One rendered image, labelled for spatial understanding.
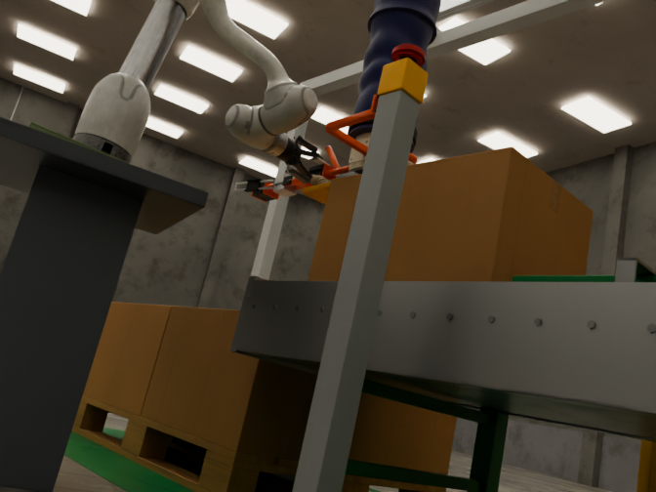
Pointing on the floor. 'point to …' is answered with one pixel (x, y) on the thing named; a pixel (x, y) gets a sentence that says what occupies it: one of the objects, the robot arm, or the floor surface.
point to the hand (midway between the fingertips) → (319, 171)
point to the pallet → (221, 475)
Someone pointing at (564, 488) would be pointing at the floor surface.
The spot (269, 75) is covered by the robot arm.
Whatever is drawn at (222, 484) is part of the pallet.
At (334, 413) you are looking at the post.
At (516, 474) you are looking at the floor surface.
